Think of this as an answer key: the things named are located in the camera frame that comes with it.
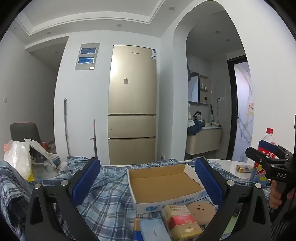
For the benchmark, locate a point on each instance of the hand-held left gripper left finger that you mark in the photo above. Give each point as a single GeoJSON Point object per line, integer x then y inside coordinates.
{"type": "Point", "coordinates": [86, 180]}

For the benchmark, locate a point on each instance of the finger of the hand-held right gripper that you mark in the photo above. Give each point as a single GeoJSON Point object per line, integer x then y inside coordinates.
{"type": "Point", "coordinates": [255, 155]}
{"type": "Point", "coordinates": [285, 151]}

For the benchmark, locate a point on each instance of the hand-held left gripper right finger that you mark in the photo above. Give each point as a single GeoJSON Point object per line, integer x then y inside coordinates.
{"type": "Point", "coordinates": [209, 180]}

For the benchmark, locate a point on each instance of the cardboard box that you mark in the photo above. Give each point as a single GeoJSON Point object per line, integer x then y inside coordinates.
{"type": "Point", "coordinates": [161, 185]}

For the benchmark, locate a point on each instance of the red and gold cigarette pack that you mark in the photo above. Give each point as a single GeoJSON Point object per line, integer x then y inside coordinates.
{"type": "Point", "coordinates": [181, 221]}

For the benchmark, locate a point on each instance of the blue and gold cigarette pack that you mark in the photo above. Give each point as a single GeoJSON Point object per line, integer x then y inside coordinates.
{"type": "Point", "coordinates": [136, 226]}

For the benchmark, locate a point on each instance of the light blue soft packet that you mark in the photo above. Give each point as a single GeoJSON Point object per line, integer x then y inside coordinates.
{"type": "Point", "coordinates": [152, 230]}

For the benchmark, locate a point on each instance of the person's right hand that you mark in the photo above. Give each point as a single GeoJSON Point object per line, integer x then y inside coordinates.
{"type": "Point", "coordinates": [275, 197]}

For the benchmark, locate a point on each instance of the cola bottle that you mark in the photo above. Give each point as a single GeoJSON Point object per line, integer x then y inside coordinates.
{"type": "Point", "coordinates": [266, 142]}

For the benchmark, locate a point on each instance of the blue plaid cloth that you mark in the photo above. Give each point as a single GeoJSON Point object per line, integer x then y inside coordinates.
{"type": "Point", "coordinates": [111, 197]}

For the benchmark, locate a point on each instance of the round tan disc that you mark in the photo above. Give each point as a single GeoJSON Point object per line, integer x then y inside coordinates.
{"type": "Point", "coordinates": [201, 213]}

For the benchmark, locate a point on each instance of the beige vanity cabinet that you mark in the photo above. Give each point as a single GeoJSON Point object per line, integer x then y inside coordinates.
{"type": "Point", "coordinates": [203, 141]}

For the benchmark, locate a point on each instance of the thin pole with hook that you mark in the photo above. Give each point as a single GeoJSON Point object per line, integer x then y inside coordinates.
{"type": "Point", "coordinates": [94, 139]}

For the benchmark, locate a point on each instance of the clear plastic bag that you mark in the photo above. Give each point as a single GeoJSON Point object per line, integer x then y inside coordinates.
{"type": "Point", "coordinates": [44, 160]}

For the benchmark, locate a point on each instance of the floral printed door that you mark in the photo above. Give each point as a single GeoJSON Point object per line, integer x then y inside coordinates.
{"type": "Point", "coordinates": [245, 104]}

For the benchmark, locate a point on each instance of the grey striped cloth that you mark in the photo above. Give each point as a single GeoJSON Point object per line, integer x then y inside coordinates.
{"type": "Point", "coordinates": [284, 224]}

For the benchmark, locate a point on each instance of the red cloth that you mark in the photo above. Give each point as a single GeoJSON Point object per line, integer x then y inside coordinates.
{"type": "Point", "coordinates": [47, 145]}

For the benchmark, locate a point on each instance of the dark blue cloth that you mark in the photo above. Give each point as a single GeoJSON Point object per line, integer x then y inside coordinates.
{"type": "Point", "coordinates": [194, 128]}

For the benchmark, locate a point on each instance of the grey mop pole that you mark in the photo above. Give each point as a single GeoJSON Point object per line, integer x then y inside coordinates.
{"type": "Point", "coordinates": [66, 127]}

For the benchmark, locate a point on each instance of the white towel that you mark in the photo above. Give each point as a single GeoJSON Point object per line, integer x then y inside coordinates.
{"type": "Point", "coordinates": [190, 115]}

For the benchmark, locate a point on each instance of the black faucet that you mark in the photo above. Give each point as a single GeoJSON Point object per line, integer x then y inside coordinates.
{"type": "Point", "coordinates": [196, 114]}

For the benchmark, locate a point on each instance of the white plastic bag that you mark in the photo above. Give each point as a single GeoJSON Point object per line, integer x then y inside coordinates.
{"type": "Point", "coordinates": [17, 157]}

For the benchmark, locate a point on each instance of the grey chair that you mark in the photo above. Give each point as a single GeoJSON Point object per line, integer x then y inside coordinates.
{"type": "Point", "coordinates": [23, 132]}

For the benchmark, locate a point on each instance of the bathroom mirror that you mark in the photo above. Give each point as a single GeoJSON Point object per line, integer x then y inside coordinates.
{"type": "Point", "coordinates": [193, 87]}

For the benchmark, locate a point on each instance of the gold refrigerator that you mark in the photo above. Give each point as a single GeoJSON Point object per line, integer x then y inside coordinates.
{"type": "Point", "coordinates": [131, 97]}

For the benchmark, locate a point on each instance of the grey electrical panel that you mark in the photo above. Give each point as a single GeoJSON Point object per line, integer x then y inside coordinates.
{"type": "Point", "coordinates": [86, 54]}

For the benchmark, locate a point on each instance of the refrigerator label sticker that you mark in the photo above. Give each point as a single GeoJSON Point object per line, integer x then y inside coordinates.
{"type": "Point", "coordinates": [154, 54]}

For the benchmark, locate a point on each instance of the black door frame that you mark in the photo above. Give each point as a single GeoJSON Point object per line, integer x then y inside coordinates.
{"type": "Point", "coordinates": [231, 104]}

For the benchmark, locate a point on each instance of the bathroom wall shelf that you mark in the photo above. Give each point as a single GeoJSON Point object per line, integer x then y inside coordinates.
{"type": "Point", "coordinates": [204, 89]}

